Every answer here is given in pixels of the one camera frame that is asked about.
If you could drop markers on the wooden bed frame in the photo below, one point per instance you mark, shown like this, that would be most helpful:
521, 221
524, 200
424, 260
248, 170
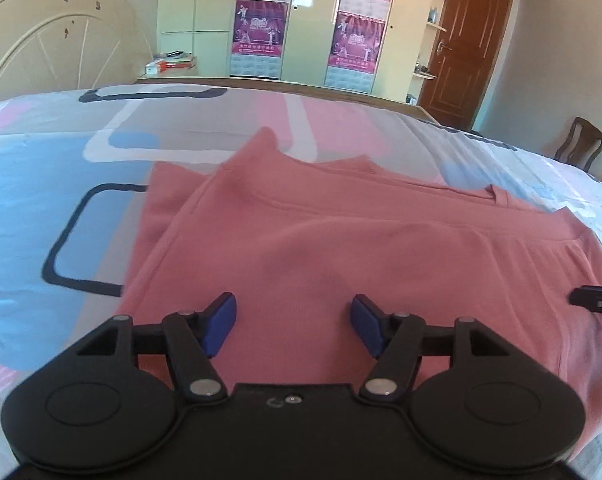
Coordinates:
291, 89

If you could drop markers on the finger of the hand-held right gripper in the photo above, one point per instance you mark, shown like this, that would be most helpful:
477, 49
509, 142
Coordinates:
598, 299

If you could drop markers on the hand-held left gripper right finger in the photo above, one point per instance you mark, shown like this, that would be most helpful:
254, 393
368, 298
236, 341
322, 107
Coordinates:
368, 325

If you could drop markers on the white and orange box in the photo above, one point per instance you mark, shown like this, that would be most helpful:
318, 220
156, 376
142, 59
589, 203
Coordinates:
154, 67

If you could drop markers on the cream round headboard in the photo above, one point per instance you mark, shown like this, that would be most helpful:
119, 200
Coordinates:
56, 35

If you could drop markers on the brown wooden door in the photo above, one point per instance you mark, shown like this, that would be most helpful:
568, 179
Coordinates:
468, 45

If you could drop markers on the stack of books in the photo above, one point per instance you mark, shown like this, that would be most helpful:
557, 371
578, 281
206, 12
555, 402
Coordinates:
181, 62

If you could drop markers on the pale blue bottle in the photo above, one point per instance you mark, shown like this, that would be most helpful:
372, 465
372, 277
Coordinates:
433, 15

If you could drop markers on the patterned bedsheet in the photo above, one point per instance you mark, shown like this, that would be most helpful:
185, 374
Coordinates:
41, 185

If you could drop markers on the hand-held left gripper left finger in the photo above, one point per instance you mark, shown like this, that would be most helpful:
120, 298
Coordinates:
221, 320

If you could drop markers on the pink sweater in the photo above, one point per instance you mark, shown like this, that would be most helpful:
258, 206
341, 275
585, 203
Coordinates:
331, 240

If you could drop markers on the dark wooden chair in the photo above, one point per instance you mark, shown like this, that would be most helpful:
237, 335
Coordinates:
581, 142

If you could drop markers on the cream glossy wardrobe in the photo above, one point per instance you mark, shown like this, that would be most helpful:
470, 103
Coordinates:
311, 35

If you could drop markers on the cream corner shelf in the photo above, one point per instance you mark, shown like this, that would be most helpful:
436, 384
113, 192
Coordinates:
433, 27

